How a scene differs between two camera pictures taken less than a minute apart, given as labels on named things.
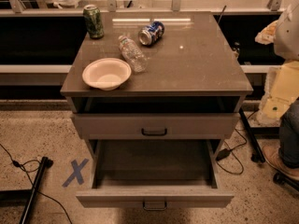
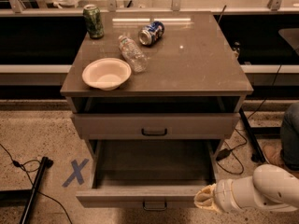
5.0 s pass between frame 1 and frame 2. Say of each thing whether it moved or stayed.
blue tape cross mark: stayed
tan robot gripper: moved
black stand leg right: stayed
